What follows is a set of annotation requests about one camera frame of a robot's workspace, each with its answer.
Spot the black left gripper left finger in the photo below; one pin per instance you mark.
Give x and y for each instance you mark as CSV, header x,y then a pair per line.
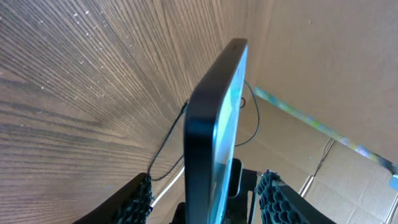
x,y
130,204

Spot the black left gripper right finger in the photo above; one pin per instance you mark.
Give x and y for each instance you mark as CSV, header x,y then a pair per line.
x,y
281,204

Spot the Samsung Galaxy smartphone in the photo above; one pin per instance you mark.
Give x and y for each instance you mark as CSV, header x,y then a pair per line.
x,y
209,134

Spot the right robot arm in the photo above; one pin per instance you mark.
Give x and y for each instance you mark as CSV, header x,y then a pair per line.
x,y
233,202

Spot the cardboard wall panel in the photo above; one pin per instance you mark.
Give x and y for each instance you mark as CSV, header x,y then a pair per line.
x,y
327,72

